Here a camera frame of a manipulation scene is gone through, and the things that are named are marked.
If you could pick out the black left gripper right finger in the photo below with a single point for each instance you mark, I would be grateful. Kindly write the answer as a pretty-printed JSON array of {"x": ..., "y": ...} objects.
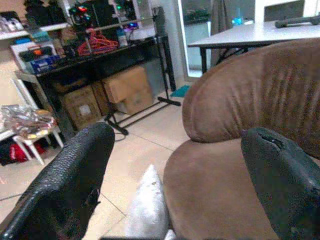
[{"x": 285, "y": 180}]

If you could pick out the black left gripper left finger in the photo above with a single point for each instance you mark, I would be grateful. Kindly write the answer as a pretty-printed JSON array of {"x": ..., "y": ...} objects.
[{"x": 62, "y": 180}]

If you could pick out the brown suede sofa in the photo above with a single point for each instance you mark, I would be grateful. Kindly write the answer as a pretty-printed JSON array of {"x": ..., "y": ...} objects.
[{"x": 237, "y": 120}]

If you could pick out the white pillow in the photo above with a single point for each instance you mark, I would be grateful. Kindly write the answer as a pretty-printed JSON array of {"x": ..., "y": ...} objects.
[{"x": 148, "y": 207}]

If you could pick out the teal floor mat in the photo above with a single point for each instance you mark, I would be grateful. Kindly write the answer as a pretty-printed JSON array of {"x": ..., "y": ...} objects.
[{"x": 180, "y": 91}]

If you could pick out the white stool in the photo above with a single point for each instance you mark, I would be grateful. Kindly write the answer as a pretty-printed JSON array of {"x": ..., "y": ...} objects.
[{"x": 37, "y": 142}]

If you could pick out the red and black bag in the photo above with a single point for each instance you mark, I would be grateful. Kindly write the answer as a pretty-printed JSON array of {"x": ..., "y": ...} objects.
[{"x": 15, "y": 152}]

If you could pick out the shiny foil bag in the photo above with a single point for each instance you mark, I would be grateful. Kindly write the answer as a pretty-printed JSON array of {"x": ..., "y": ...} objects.
[{"x": 27, "y": 121}]

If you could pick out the cardboard box with white label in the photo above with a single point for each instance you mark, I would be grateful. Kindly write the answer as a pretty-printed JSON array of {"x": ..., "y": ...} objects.
[{"x": 81, "y": 106}]

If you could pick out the large cardboard box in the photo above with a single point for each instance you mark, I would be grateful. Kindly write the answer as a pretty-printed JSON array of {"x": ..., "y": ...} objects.
[{"x": 130, "y": 87}]

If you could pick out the blue box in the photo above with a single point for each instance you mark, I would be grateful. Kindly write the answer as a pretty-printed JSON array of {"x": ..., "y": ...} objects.
[{"x": 43, "y": 63}]

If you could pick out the black desk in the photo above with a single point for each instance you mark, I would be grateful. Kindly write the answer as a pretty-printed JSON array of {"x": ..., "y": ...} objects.
[{"x": 105, "y": 60}]

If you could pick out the black clothes rack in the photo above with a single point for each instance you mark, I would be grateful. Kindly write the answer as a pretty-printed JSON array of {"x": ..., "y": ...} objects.
[{"x": 140, "y": 75}]

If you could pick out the red and orange hangers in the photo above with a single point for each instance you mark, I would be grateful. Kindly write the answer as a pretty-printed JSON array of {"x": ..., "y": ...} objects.
[{"x": 96, "y": 45}]

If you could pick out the white table with black legs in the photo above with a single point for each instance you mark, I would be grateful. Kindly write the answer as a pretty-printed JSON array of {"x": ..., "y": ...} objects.
[{"x": 250, "y": 35}]

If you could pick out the dark long object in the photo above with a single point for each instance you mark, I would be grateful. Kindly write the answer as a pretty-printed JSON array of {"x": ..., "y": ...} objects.
[{"x": 296, "y": 21}]

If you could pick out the white wall shelf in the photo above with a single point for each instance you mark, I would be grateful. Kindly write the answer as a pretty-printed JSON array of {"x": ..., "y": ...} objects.
[{"x": 30, "y": 30}]

